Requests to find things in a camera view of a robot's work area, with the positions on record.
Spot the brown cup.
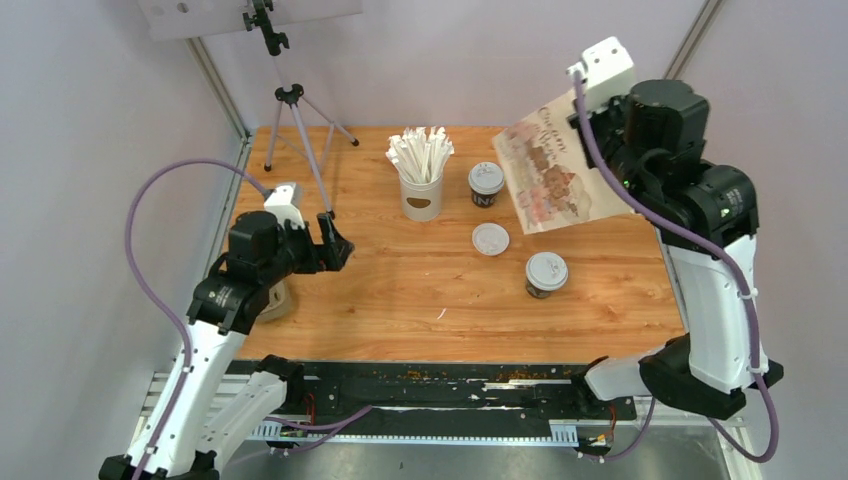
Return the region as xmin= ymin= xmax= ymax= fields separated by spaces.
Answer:
xmin=525 ymin=278 xmax=558 ymax=299
xmin=470 ymin=188 xmax=501 ymax=208

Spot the camera tripod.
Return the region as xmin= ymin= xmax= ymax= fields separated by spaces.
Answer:
xmin=242 ymin=0 xmax=360 ymax=214

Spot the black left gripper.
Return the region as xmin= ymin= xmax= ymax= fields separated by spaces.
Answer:
xmin=260 ymin=211 xmax=354 ymax=286

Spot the white perforated board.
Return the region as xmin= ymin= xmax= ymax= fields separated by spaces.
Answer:
xmin=137 ymin=0 xmax=364 ymax=40

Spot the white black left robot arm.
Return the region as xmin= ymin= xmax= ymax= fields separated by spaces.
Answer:
xmin=98 ymin=211 xmax=354 ymax=479

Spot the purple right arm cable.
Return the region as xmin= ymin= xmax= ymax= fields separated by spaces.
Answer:
xmin=570 ymin=69 xmax=781 ymax=465

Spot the white cup of straws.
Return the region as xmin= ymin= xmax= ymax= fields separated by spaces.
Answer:
xmin=385 ymin=126 xmax=455 ymax=222

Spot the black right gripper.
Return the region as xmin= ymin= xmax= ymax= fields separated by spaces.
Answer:
xmin=564 ymin=81 xmax=650 ymax=202

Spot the white coffee cup lid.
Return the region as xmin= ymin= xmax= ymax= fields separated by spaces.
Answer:
xmin=468 ymin=161 xmax=505 ymax=195

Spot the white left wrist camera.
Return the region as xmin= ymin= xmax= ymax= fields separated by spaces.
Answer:
xmin=263 ymin=182 xmax=306 ymax=229

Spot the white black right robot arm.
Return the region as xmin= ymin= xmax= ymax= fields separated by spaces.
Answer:
xmin=569 ymin=80 xmax=784 ymax=420

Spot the aluminium rail frame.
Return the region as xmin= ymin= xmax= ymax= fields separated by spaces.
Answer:
xmin=145 ymin=364 xmax=711 ymax=450

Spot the paper takeout bag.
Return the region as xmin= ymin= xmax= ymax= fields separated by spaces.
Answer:
xmin=492 ymin=91 xmax=633 ymax=234

